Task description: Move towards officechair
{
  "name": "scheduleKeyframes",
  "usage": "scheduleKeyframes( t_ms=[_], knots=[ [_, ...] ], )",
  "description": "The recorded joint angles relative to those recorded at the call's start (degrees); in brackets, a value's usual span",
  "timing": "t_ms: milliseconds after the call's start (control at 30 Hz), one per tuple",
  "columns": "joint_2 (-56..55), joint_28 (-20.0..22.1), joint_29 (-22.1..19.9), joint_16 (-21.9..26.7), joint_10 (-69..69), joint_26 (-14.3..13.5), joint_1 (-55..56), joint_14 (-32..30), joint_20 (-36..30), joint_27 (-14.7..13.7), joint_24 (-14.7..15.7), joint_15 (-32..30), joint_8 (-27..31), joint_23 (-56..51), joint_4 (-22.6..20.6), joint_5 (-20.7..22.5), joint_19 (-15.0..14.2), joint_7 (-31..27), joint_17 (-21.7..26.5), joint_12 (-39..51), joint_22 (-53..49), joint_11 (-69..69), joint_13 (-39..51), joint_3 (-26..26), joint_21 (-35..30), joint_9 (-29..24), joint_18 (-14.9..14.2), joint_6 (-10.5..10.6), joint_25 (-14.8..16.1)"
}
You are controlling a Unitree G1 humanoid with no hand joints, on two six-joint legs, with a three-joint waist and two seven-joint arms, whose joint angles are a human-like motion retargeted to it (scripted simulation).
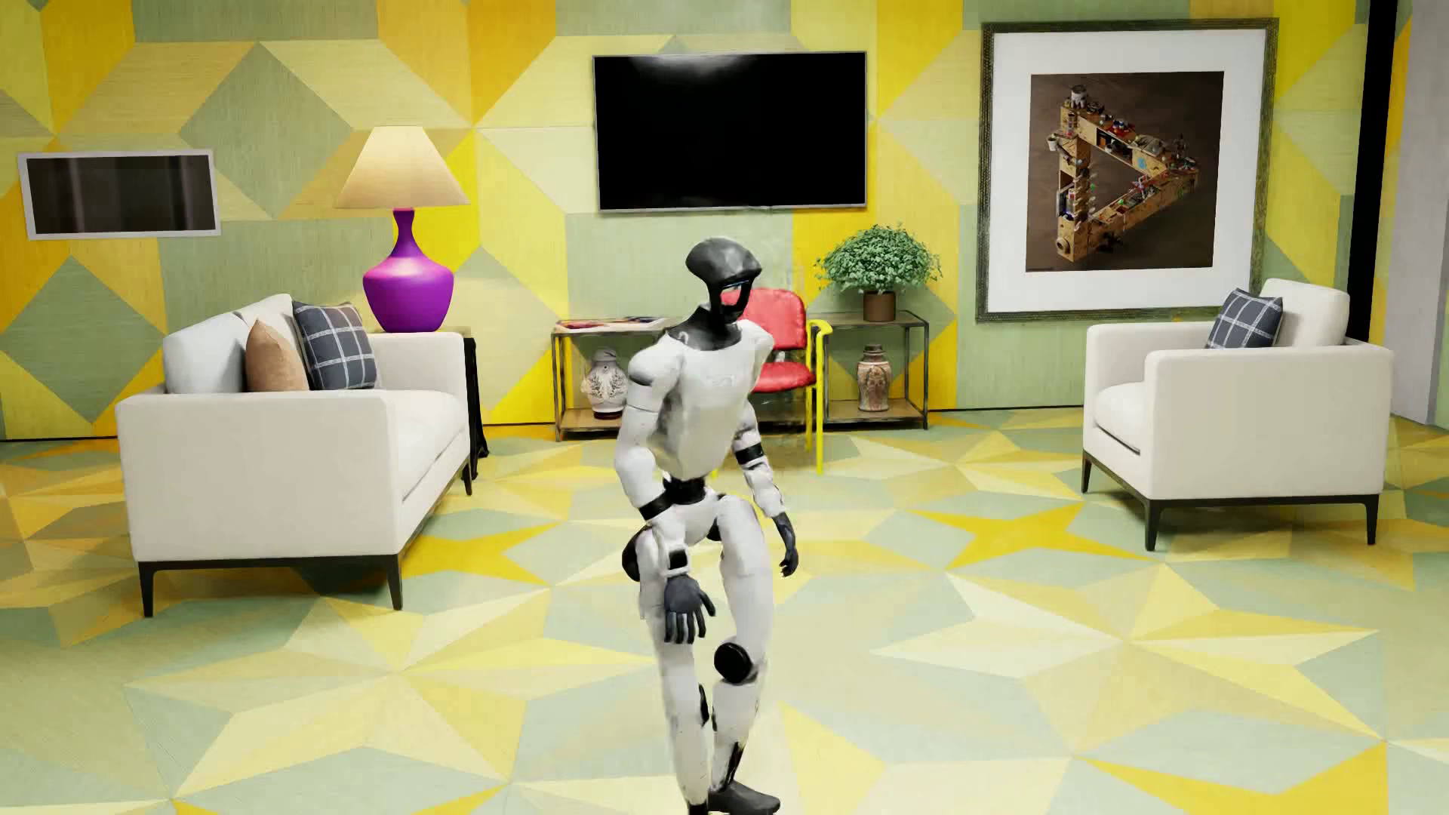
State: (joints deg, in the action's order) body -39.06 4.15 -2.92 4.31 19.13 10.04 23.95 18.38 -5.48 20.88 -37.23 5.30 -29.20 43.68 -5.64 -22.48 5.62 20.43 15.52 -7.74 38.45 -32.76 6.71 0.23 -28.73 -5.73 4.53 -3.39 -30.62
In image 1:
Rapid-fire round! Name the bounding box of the robot left leg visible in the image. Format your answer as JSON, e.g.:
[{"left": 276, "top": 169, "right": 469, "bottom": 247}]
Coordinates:
[{"left": 700, "top": 494, "right": 783, "bottom": 815}]

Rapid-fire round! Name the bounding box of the robot leg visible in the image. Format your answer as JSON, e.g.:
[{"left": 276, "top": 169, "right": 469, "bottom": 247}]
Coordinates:
[
  {"left": 621, "top": 505, "right": 712, "bottom": 815},
  {"left": 700, "top": 494, "right": 783, "bottom": 815}
]

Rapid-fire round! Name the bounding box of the robot right leg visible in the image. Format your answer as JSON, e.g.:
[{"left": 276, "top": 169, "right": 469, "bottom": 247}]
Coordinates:
[{"left": 621, "top": 505, "right": 712, "bottom": 815}]

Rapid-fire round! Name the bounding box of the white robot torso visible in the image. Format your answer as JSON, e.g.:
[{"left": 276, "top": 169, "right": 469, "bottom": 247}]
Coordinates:
[{"left": 630, "top": 318, "right": 774, "bottom": 506}]

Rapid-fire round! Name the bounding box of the brown striped ceramic vase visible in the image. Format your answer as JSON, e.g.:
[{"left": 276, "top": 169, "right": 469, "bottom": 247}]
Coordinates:
[{"left": 856, "top": 344, "right": 894, "bottom": 414}]

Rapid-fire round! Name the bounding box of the white patterned ceramic vase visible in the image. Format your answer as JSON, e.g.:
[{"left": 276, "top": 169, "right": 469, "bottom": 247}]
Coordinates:
[{"left": 582, "top": 349, "right": 631, "bottom": 421}]

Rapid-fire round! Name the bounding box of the robot head, black visor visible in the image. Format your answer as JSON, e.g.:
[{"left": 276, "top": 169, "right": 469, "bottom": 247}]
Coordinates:
[{"left": 685, "top": 238, "right": 763, "bottom": 328}]

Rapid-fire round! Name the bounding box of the green potted plant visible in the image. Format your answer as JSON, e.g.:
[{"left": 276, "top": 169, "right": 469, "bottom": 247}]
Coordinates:
[{"left": 815, "top": 224, "right": 943, "bottom": 325}]

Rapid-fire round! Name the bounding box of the white two-seat sofa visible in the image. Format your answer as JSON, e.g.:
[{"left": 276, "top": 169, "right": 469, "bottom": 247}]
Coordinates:
[{"left": 115, "top": 293, "right": 475, "bottom": 620}]

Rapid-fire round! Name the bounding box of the dark plaid cushion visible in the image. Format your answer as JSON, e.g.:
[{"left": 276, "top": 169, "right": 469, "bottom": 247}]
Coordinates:
[
  {"left": 292, "top": 300, "right": 380, "bottom": 392},
  {"left": 1204, "top": 288, "right": 1286, "bottom": 350}
]

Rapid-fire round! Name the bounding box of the purple table lamp, cream shade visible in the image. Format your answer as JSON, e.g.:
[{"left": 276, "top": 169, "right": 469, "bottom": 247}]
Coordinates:
[{"left": 334, "top": 125, "right": 470, "bottom": 334}]

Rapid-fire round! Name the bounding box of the white armchair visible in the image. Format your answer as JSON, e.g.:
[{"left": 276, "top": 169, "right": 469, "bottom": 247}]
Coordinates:
[{"left": 1080, "top": 278, "right": 1395, "bottom": 552}]

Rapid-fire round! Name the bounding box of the tan cushion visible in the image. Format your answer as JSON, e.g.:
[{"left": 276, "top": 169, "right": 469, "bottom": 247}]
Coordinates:
[{"left": 245, "top": 319, "right": 310, "bottom": 394}]

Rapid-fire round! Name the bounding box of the large framed triangle artwork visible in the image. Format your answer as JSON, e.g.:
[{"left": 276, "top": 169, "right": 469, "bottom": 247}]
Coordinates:
[{"left": 976, "top": 18, "right": 1281, "bottom": 324}]

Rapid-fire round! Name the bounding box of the metal frame console table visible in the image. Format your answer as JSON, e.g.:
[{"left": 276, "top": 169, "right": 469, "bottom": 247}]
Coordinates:
[
  {"left": 806, "top": 310, "right": 932, "bottom": 432},
  {"left": 550, "top": 317, "right": 681, "bottom": 441}
]

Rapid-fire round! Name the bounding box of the red office chair, yellow frame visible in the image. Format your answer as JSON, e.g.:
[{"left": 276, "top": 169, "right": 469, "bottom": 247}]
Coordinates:
[{"left": 738, "top": 288, "right": 835, "bottom": 475}]

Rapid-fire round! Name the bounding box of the black wall television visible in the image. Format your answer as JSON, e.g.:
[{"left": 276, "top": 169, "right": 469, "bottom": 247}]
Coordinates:
[{"left": 592, "top": 50, "right": 869, "bottom": 214}]

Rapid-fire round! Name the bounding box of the black vertical wall post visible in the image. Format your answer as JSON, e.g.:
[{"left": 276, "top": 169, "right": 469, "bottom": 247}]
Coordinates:
[{"left": 1346, "top": 0, "right": 1401, "bottom": 343}]

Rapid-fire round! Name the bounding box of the silver-framed wall vent panel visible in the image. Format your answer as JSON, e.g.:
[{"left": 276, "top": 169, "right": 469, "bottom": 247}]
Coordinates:
[{"left": 17, "top": 149, "right": 222, "bottom": 241}]

